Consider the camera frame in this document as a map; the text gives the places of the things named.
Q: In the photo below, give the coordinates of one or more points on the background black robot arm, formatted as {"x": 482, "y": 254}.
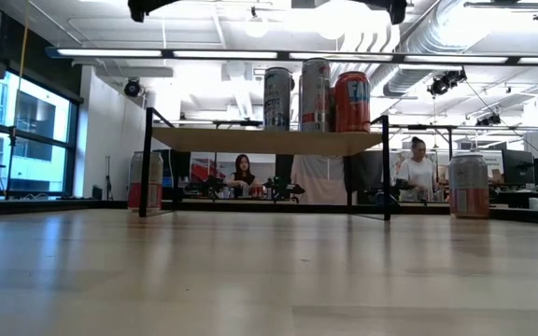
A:
{"x": 283, "y": 189}
{"x": 390, "y": 191}
{"x": 208, "y": 186}

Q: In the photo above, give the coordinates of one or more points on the black overhead light bar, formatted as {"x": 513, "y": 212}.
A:
{"x": 227, "y": 54}

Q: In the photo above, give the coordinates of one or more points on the person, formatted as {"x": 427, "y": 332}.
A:
{"x": 242, "y": 170}
{"x": 417, "y": 175}

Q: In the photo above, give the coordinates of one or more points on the black ceiling spotlight cluster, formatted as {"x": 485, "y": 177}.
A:
{"x": 444, "y": 84}

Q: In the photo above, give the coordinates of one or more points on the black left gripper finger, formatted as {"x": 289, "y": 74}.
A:
{"x": 138, "y": 11}

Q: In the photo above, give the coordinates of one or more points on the tall white can red print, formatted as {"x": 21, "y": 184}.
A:
{"x": 315, "y": 93}

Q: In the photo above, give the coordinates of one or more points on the tall grey drink can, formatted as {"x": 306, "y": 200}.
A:
{"x": 277, "y": 100}

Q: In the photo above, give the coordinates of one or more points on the black tripod stand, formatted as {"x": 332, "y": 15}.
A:
{"x": 11, "y": 163}

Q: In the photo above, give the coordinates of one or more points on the pale pink cloth curtain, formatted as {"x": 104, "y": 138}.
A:
{"x": 318, "y": 182}

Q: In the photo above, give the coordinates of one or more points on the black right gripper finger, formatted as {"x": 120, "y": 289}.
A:
{"x": 397, "y": 11}

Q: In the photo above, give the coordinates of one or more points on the black ceiling track light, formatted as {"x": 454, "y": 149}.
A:
{"x": 488, "y": 120}

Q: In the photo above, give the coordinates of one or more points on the small black box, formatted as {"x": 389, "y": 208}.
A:
{"x": 97, "y": 192}

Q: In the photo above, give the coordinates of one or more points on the small white cup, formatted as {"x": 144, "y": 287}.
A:
{"x": 534, "y": 203}

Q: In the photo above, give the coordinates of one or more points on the round white pendant lamp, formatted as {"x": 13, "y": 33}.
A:
{"x": 256, "y": 25}

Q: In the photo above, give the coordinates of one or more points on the black computer monitor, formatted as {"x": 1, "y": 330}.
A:
{"x": 517, "y": 165}

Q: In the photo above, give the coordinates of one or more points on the wooden shelf black metal legs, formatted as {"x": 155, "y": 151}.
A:
{"x": 259, "y": 142}

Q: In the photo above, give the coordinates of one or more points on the large glass window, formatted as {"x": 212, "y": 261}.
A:
{"x": 40, "y": 154}

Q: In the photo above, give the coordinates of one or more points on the silver ventilation duct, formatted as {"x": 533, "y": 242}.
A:
{"x": 437, "y": 42}

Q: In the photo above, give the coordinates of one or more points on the thin black floor stand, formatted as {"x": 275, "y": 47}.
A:
{"x": 108, "y": 177}

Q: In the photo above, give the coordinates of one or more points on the short red white can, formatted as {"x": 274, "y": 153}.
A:
{"x": 155, "y": 182}

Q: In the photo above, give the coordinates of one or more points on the black aluminium table frame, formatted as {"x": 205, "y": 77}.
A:
{"x": 63, "y": 205}

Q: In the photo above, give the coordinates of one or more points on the short silver pink can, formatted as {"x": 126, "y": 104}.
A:
{"x": 469, "y": 186}

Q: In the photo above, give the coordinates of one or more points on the red wall poster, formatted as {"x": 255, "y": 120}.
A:
{"x": 201, "y": 172}

